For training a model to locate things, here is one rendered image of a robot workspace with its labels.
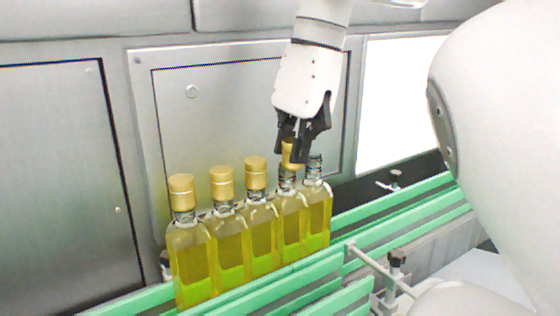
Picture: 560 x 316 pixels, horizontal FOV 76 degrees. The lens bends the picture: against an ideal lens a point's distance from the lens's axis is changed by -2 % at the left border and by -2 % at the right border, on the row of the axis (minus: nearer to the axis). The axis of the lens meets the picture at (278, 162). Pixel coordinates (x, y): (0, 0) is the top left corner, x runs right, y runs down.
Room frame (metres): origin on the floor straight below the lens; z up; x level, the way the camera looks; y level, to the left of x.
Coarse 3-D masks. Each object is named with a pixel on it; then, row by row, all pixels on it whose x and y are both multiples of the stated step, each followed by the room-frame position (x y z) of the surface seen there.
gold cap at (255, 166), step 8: (248, 160) 0.50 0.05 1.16; (256, 160) 0.50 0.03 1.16; (264, 160) 0.50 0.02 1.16; (248, 168) 0.49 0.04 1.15; (256, 168) 0.48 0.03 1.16; (264, 168) 0.49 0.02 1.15; (248, 176) 0.49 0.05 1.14; (256, 176) 0.48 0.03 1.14; (264, 176) 0.49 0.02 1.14; (248, 184) 0.49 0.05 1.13; (256, 184) 0.48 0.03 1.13; (264, 184) 0.49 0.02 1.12
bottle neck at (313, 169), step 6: (312, 156) 0.57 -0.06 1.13; (318, 156) 0.56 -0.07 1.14; (312, 162) 0.55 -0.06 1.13; (318, 162) 0.55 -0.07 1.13; (306, 168) 0.56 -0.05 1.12; (312, 168) 0.55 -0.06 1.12; (318, 168) 0.55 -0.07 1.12; (306, 174) 0.56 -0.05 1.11; (312, 174) 0.55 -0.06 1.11; (318, 174) 0.55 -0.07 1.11; (306, 180) 0.56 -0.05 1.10; (312, 180) 0.55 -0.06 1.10; (318, 180) 0.55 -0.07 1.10
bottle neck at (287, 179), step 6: (282, 168) 0.52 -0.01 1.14; (282, 174) 0.52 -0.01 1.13; (288, 174) 0.52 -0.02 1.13; (294, 174) 0.52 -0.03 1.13; (282, 180) 0.52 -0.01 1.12; (288, 180) 0.52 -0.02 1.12; (294, 180) 0.52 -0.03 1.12; (282, 186) 0.52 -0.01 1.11; (288, 186) 0.52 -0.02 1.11; (294, 186) 0.52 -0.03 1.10; (282, 192) 0.52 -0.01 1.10; (288, 192) 0.52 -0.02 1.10
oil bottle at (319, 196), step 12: (300, 180) 0.57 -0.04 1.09; (312, 192) 0.54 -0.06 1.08; (324, 192) 0.55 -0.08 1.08; (312, 204) 0.53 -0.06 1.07; (324, 204) 0.54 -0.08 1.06; (312, 216) 0.53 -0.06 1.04; (324, 216) 0.55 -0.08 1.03; (312, 228) 0.53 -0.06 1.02; (324, 228) 0.55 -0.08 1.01; (312, 240) 0.53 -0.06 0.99; (324, 240) 0.55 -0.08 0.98; (312, 252) 0.53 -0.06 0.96
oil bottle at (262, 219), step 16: (240, 208) 0.49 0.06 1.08; (256, 208) 0.48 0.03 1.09; (272, 208) 0.49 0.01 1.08; (256, 224) 0.47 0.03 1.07; (272, 224) 0.48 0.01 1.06; (256, 240) 0.47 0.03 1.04; (272, 240) 0.48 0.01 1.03; (256, 256) 0.47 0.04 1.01; (272, 256) 0.48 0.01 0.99; (256, 272) 0.46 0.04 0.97; (272, 272) 0.48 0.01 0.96
